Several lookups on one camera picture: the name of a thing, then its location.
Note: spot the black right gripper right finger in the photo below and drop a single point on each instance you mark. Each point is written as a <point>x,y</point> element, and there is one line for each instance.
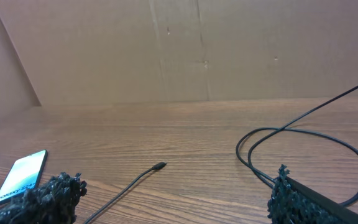
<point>294,203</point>

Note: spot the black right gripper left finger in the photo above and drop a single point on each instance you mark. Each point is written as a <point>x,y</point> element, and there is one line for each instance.
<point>53,202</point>

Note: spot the Samsung Galaxy smartphone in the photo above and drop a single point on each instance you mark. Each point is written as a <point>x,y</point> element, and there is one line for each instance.
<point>24,174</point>

